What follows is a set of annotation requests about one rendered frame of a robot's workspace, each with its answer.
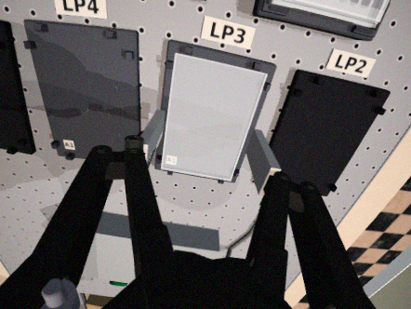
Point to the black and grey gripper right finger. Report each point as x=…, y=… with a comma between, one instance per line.
x=329, y=277

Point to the white button panel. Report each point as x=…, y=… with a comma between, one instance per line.
x=111, y=254

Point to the translucent white plate lid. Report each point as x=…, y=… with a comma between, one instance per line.
x=210, y=110

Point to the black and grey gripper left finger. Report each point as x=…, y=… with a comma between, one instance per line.
x=48, y=278

